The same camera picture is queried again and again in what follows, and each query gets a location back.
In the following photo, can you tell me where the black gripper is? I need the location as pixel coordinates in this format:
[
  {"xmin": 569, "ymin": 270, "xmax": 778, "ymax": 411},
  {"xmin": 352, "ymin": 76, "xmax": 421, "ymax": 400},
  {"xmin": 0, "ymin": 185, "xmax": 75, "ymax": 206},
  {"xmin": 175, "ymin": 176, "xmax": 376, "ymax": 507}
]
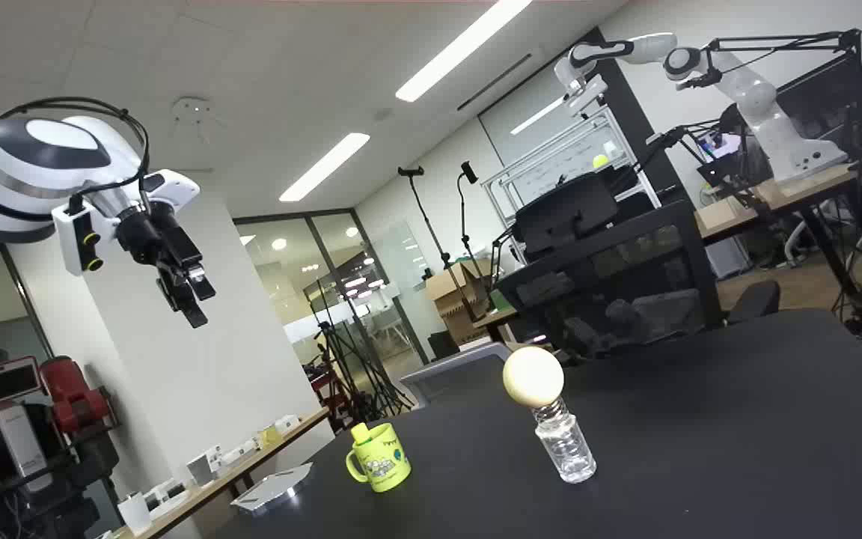
[{"xmin": 114, "ymin": 201, "xmax": 221, "ymax": 332}]

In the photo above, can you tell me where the green mug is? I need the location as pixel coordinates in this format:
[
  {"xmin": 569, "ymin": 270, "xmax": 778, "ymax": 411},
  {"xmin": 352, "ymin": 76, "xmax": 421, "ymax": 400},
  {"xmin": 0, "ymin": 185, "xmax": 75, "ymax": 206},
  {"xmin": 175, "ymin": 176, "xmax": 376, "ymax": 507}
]
[{"xmin": 341, "ymin": 420, "xmax": 418, "ymax": 498}]

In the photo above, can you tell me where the long ceiling light panel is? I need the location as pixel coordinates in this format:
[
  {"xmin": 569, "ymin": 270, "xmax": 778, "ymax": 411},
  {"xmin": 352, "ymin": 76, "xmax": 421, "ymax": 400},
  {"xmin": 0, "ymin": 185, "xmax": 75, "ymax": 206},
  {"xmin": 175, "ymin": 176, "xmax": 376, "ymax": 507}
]
[
  {"xmin": 277, "ymin": 128, "xmax": 376, "ymax": 206},
  {"xmin": 394, "ymin": 0, "xmax": 537, "ymax": 104}
]

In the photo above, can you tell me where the long wooden bench table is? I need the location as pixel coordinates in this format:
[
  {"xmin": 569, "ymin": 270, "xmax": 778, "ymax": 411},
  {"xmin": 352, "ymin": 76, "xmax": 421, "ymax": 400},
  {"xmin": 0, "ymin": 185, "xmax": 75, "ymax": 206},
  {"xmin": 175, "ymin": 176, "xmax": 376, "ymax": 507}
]
[{"xmin": 100, "ymin": 405, "xmax": 337, "ymax": 539}]

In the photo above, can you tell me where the red humanoid robot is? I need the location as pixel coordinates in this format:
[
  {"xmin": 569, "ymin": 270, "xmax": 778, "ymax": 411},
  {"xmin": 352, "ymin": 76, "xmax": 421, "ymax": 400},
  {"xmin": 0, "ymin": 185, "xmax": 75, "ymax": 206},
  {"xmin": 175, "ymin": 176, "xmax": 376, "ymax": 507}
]
[{"xmin": 0, "ymin": 354, "xmax": 123, "ymax": 539}]

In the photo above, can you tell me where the white paper tray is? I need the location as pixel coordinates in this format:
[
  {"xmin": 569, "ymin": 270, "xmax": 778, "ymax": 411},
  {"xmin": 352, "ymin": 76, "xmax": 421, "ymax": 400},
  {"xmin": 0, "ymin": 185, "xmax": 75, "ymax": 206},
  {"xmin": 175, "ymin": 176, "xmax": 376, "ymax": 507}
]
[{"xmin": 229, "ymin": 462, "xmax": 314, "ymax": 519}]

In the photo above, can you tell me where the cardboard box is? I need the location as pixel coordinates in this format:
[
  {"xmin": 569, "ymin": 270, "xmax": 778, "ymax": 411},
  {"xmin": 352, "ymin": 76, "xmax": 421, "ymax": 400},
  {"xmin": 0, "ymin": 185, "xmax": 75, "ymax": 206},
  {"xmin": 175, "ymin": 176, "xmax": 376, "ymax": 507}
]
[{"xmin": 423, "ymin": 261, "xmax": 494, "ymax": 348}]

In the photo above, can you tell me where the cream white ball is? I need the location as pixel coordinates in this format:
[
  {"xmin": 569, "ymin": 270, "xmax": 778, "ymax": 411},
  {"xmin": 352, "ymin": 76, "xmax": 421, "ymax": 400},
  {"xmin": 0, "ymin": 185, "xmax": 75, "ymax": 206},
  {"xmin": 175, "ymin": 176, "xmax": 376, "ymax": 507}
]
[{"xmin": 501, "ymin": 345, "xmax": 569, "ymax": 411}]

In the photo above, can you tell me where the clear plastic bottle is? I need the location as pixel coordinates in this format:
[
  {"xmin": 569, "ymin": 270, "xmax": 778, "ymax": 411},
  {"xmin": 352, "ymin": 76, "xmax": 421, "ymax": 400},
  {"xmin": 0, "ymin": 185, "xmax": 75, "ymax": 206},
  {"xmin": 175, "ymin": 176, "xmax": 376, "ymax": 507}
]
[{"xmin": 533, "ymin": 397, "xmax": 603, "ymax": 489}]

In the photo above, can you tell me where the wooden table with black legs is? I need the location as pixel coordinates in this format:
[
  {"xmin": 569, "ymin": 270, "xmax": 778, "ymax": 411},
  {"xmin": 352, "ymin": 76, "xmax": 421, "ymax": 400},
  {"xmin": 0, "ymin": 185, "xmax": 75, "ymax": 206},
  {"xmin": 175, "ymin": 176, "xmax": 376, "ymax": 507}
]
[{"xmin": 696, "ymin": 162, "xmax": 862, "ymax": 326}]

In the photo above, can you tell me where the black computer monitor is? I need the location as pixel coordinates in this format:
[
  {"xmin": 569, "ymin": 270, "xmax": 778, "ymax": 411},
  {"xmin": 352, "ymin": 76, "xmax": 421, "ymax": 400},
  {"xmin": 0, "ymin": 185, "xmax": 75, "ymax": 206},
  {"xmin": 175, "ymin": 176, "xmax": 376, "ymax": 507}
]
[{"xmin": 777, "ymin": 50, "xmax": 862, "ymax": 138}]

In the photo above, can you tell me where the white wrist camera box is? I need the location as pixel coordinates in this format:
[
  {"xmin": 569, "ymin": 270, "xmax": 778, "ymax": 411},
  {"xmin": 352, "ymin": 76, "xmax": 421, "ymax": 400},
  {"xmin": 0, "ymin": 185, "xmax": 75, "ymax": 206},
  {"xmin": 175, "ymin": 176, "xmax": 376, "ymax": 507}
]
[{"xmin": 52, "ymin": 198, "xmax": 108, "ymax": 279}]

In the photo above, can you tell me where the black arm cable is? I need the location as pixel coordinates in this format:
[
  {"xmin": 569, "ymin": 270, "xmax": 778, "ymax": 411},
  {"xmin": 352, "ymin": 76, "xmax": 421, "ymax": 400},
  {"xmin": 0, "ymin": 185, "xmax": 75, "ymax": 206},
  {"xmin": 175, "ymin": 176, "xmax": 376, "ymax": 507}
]
[{"xmin": 0, "ymin": 92, "xmax": 154, "ymax": 206}]

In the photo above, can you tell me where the black camera tripod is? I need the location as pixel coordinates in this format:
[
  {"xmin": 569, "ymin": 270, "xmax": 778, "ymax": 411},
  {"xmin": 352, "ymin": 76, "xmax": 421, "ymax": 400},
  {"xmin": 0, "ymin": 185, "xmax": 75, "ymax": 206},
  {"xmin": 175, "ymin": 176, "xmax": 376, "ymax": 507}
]
[
  {"xmin": 397, "ymin": 162, "xmax": 455, "ymax": 275},
  {"xmin": 453, "ymin": 159, "xmax": 498, "ymax": 285}
]

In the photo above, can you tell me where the black wire mesh cart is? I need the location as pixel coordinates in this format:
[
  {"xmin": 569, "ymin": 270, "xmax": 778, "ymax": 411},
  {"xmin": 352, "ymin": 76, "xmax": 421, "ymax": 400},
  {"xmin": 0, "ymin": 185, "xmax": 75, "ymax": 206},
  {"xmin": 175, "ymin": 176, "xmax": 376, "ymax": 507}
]
[{"xmin": 489, "ymin": 170, "xmax": 724, "ymax": 365}]

